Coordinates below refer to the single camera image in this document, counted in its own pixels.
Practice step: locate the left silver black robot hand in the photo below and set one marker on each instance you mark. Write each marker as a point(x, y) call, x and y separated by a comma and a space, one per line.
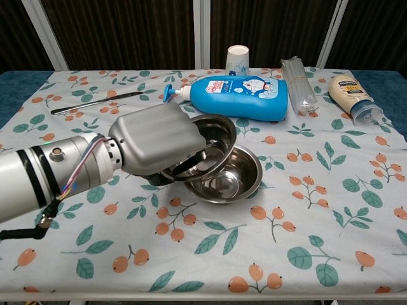
point(155, 139)

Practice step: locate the stainless steel bowl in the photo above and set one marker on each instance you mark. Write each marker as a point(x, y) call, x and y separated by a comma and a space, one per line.
point(219, 133)
point(222, 198)
point(237, 171)

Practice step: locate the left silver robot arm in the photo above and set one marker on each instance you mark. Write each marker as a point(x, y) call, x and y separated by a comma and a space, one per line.
point(31, 173)

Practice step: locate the metal table knife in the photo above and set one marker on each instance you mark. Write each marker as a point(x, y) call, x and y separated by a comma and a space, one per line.
point(95, 102)

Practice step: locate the blue pump soap bottle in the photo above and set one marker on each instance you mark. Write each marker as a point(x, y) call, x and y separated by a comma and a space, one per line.
point(241, 97)

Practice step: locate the white floral paper cup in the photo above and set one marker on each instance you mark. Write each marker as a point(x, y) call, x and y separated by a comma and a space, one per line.
point(237, 62)

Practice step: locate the floral patterned tablecloth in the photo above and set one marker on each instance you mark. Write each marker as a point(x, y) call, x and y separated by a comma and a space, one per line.
point(190, 248)

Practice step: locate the clear pack of straws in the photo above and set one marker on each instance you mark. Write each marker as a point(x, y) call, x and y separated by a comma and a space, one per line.
point(297, 85)

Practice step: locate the mayonnaise squeeze bottle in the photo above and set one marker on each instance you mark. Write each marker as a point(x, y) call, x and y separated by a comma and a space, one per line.
point(349, 93)

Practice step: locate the white partition frame post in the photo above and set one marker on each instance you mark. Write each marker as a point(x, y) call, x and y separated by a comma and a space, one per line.
point(332, 31)
point(202, 31)
point(44, 31)

